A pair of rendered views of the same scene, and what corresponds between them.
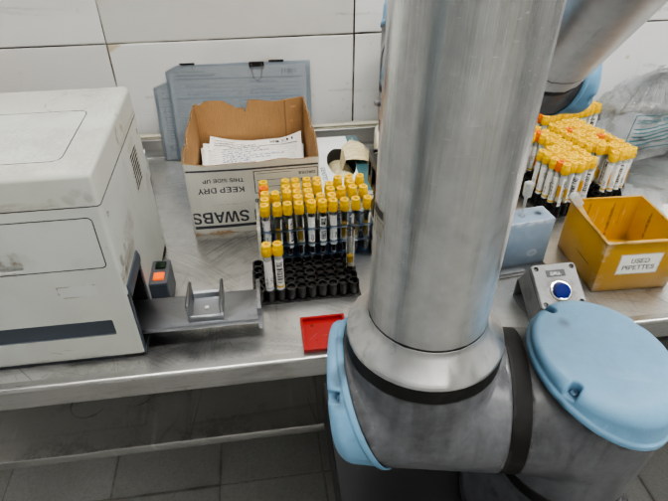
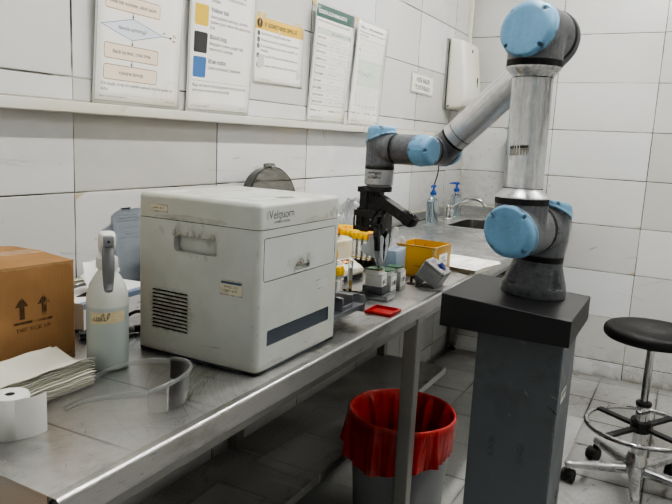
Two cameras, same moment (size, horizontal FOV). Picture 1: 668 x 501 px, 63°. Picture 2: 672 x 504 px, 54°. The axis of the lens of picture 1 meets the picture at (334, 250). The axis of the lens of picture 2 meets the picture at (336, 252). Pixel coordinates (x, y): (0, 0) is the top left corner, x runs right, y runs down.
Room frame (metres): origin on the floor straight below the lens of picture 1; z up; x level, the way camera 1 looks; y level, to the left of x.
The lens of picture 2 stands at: (-0.24, 1.35, 1.29)
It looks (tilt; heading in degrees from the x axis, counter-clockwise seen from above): 10 degrees down; 306
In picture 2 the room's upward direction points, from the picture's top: 3 degrees clockwise
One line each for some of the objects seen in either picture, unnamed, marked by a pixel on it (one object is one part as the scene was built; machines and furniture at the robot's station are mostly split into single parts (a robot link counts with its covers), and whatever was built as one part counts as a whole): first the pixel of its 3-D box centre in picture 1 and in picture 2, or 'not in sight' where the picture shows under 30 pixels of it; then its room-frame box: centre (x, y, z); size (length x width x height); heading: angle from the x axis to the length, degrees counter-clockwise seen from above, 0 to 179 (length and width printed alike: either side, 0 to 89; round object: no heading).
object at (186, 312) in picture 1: (191, 306); (331, 307); (0.59, 0.21, 0.92); 0.21 x 0.07 x 0.05; 98
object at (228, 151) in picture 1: (252, 160); not in sight; (0.99, 0.16, 0.95); 0.29 x 0.25 x 0.15; 8
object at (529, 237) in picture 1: (516, 240); (393, 264); (0.75, -0.31, 0.92); 0.10 x 0.07 x 0.10; 105
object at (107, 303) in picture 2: not in sight; (108, 300); (0.71, 0.69, 1.00); 0.09 x 0.08 x 0.24; 8
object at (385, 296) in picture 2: not in sight; (375, 291); (0.67, -0.10, 0.89); 0.09 x 0.05 x 0.04; 10
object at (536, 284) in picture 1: (545, 283); (427, 272); (0.64, -0.33, 0.92); 0.13 x 0.07 x 0.08; 8
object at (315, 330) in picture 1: (324, 332); (383, 310); (0.58, 0.01, 0.88); 0.07 x 0.07 x 0.01; 8
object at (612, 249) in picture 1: (616, 242); (423, 258); (0.74, -0.48, 0.93); 0.13 x 0.13 x 0.10; 6
